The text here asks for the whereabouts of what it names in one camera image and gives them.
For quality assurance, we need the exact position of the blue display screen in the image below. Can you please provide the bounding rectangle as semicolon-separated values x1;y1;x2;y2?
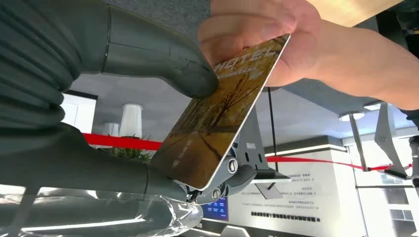
201;197;229;221

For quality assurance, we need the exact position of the red barrier belt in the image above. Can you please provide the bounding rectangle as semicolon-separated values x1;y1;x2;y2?
83;133;413;172

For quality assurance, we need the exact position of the white board with text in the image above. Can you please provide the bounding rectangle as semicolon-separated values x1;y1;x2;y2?
228;135;367;237

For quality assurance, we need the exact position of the green plant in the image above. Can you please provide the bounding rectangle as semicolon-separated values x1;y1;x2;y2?
98;135;155;163

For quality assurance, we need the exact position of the short white plant pot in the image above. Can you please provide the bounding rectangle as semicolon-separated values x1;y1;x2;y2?
103;122;120;137

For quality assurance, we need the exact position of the white panel black trim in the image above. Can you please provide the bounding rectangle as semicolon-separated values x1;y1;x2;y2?
60;91;98;134

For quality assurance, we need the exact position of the tall white plant pot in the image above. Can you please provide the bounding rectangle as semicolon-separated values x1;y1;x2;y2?
119;103;144;139

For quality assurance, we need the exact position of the black stanchion post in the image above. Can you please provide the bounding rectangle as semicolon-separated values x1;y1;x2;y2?
266;86;281;173

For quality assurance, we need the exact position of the grey kiosk stand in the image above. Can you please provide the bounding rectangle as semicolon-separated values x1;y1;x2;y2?
374;103;411;181
235;106;293;200

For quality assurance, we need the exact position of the white glass shelf unit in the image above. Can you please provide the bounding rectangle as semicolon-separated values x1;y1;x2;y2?
355;140;419;237

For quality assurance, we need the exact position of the silver stanchion post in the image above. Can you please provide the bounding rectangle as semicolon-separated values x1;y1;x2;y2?
338;111;371;172

